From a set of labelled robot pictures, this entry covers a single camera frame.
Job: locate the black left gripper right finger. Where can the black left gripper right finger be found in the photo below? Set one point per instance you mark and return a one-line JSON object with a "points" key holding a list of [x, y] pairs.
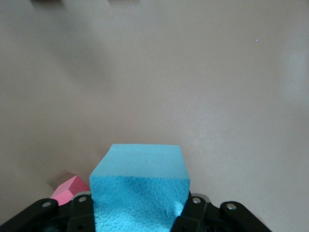
{"points": [[217, 220]]}

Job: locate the red foam cube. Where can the red foam cube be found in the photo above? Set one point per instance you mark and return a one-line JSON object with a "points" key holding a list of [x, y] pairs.
{"points": [[66, 191]]}

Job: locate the cyan foam cube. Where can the cyan foam cube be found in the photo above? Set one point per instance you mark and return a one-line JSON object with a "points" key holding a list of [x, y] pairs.
{"points": [[140, 183]]}

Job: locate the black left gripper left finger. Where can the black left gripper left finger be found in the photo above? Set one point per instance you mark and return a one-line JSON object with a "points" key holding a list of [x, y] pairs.
{"points": [[48, 217]]}

